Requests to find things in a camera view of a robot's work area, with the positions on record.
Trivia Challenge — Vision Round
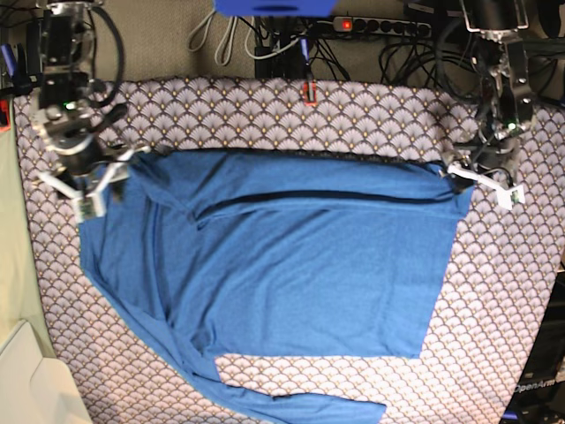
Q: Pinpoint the white plastic bin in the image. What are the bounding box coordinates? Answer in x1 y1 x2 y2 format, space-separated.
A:
1 320 92 423

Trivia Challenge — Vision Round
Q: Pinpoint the fan-patterned table cloth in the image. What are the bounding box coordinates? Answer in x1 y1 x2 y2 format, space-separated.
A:
13 78 564 423

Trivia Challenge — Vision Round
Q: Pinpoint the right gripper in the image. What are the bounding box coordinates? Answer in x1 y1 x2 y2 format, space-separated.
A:
32 103 150 223

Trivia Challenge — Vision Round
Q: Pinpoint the white power strip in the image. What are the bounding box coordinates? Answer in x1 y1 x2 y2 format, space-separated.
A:
331 16 433 39

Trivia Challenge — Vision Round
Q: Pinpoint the black power adapter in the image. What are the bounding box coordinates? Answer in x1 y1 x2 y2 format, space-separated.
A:
26 19 42 77

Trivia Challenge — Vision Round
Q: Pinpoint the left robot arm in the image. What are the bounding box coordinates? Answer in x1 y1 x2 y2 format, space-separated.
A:
435 1 534 210

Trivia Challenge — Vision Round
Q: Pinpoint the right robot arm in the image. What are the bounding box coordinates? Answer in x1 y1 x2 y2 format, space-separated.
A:
31 1 143 223

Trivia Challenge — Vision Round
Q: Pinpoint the blue long-sleeve T-shirt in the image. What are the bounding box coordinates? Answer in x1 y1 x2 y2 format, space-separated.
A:
79 150 472 423

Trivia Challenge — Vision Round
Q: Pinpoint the blue box at top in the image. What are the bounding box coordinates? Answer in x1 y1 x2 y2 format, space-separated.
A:
214 0 336 17

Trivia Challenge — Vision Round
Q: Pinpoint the grey looped cable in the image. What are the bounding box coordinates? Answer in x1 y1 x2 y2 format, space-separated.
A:
188 12 239 67

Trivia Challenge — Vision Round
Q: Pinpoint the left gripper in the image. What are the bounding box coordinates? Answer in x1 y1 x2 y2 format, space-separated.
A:
441 132 525 210

